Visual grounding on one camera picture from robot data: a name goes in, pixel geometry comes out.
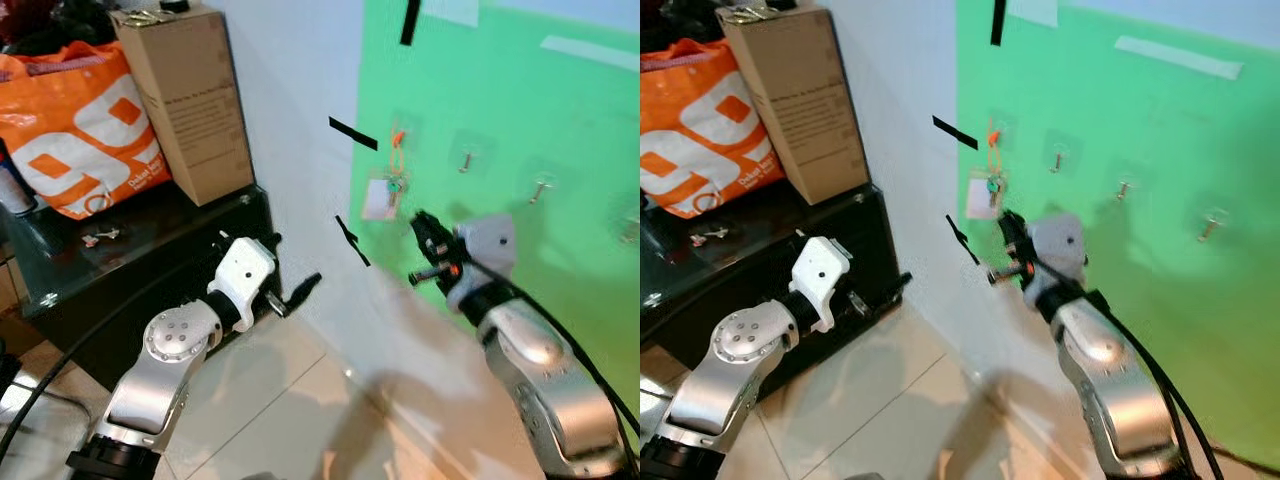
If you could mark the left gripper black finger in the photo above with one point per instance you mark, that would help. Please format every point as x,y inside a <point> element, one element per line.
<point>895,288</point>
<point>305,288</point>

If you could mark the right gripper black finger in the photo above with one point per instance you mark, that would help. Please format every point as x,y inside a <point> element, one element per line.
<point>1015,236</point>
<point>430,275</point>
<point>434,238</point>
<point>1010,273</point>

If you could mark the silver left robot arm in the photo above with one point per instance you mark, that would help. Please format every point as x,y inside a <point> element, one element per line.
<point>150,390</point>
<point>720,390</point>

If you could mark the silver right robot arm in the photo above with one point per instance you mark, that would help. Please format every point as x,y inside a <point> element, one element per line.
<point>550,400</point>
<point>1120,400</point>

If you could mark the black tape strip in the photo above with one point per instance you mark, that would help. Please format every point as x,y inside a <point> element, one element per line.
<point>998,22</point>
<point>354,133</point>
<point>410,22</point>
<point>352,241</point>
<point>962,240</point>
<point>955,132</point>

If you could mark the glossy black cabinet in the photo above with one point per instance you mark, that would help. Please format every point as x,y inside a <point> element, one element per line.
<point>130,290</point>
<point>740,280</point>

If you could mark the pale key bunch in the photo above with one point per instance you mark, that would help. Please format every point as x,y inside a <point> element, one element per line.
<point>710,236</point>
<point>100,237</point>

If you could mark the tall brown cardboard box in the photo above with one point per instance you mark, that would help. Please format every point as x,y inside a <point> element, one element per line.
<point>185,110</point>
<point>795,105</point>

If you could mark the orange white shopping bag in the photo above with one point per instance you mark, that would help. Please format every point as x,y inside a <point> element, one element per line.
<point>80,150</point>
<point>710,150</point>

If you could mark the wide white tape piece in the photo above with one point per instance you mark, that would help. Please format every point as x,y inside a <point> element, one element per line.
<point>450,12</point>
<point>1032,12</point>

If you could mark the long white tape strip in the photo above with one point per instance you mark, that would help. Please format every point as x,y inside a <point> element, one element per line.
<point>1178,57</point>
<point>580,54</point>

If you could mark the gold metal key bunch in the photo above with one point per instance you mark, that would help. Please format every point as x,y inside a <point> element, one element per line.
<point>150,17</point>
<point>760,13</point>

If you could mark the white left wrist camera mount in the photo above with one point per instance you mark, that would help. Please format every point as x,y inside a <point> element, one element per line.
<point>822,280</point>
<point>243,280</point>

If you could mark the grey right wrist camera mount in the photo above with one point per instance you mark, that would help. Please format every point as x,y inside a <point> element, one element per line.
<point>1060,248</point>
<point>488,250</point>

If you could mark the clear adhesive wall hook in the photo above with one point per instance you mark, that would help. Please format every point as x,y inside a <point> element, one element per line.
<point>1003,122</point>
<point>465,160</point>
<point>543,188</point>
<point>628,232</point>
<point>405,122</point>
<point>1125,188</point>
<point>1057,158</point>
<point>1210,228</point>

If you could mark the green wall sheet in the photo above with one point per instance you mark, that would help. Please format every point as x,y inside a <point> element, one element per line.
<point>1180,140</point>
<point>580,130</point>

